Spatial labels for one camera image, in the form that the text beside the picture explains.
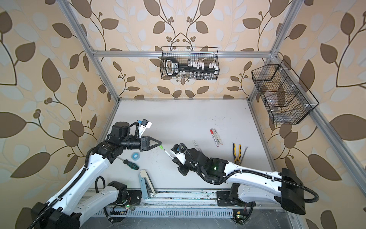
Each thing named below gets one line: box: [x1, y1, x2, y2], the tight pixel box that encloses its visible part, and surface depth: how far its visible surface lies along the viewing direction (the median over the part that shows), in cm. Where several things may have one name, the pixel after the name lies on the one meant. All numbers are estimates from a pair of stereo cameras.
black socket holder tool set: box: [164, 57, 219, 77], surface depth 84 cm
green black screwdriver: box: [123, 159, 140, 171], surface depth 86 cm
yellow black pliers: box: [232, 143, 242, 165], surface depth 92 cm
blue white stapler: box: [138, 169, 158, 199], surface depth 78 cm
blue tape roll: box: [131, 151, 141, 161], surface depth 91 cm
